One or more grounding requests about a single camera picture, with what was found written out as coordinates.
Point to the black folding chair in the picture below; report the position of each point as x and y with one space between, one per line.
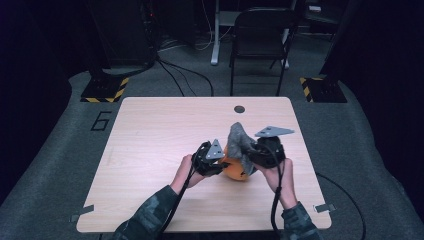
260 36

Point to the white desk leg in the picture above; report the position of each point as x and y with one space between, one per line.
215 50

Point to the grey tape strip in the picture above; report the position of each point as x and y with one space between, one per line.
82 211
325 208

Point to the person's left hand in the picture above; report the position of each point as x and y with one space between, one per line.
185 176

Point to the hazard striped stand base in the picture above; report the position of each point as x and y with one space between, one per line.
103 90
326 91

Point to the black cabinet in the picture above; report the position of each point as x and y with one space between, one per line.
123 33

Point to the grey terry cloth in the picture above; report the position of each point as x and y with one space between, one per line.
238 143

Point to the orange plush toy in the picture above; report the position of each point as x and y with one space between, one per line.
236 171

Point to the person's right hand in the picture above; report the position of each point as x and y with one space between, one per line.
283 180

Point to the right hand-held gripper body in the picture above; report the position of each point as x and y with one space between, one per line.
270 153

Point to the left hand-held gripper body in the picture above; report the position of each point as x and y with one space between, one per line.
206 163

